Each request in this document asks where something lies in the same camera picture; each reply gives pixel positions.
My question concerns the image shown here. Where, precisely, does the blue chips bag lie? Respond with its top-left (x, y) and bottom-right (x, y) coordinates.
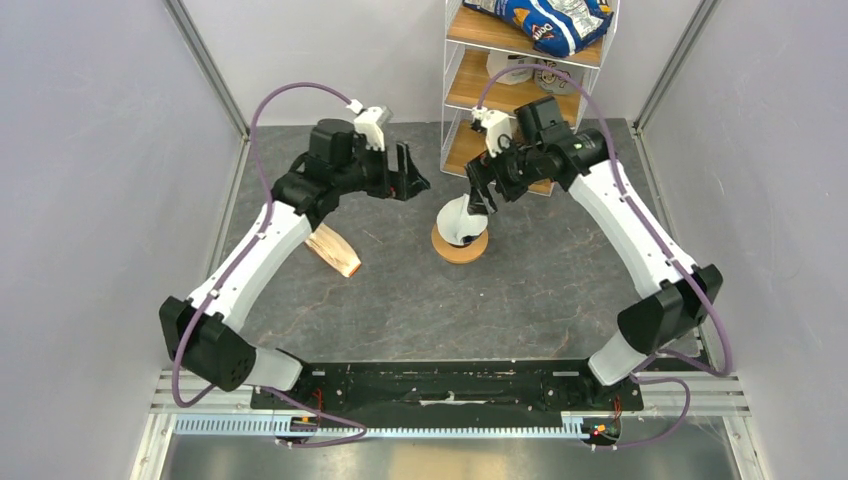
top-left (462, 0), bottom-right (615, 58)

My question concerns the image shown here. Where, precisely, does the wooden dripper ring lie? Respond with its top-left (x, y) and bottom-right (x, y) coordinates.
top-left (431, 223), bottom-right (490, 266)

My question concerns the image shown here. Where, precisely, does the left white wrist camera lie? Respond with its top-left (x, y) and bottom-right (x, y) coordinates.
top-left (346, 99), bottom-right (393, 151)

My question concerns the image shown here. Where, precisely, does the grey cartoon printed container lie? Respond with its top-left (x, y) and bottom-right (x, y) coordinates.
top-left (534, 59), bottom-right (584, 95)

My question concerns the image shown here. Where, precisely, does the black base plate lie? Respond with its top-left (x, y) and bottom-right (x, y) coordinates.
top-left (288, 359), bottom-right (644, 429)

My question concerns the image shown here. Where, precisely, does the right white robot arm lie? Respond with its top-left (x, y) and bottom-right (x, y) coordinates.
top-left (437, 96), bottom-right (723, 409)

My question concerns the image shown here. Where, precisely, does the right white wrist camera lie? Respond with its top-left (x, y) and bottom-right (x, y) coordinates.
top-left (471, 106), bottom-right (513, 158)

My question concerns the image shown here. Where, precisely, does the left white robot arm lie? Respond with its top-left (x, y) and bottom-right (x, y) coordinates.
top-left (159, 119), bottom-right (430, 409)

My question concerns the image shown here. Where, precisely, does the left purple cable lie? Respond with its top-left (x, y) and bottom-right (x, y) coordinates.
top-left (170, 82), bottom-right (369, 449)

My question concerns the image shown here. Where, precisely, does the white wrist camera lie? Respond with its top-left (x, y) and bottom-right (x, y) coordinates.
top-left (471, 106), bottom-right (513, 158)
top-left (346, 99), bottom-right (393, 151)

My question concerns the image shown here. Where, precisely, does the aluminium rail frame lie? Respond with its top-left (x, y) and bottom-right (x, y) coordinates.
top-left (130, 372), bottom-right (772, 479)

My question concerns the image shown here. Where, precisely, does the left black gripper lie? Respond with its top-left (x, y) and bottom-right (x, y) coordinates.
top-left (334, 138), bottom-right (430, 202)

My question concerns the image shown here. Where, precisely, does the white wire shelf rack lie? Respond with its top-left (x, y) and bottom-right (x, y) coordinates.
top-left (440, 1), bottom-right (620, 177)

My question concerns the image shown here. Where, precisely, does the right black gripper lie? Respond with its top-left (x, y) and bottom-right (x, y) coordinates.
top-left (465, 133), bottom-right (544, 216)

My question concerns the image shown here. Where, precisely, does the white printed container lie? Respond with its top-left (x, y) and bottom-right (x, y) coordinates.
top-left (486, 50), bottom-right (536, 85)

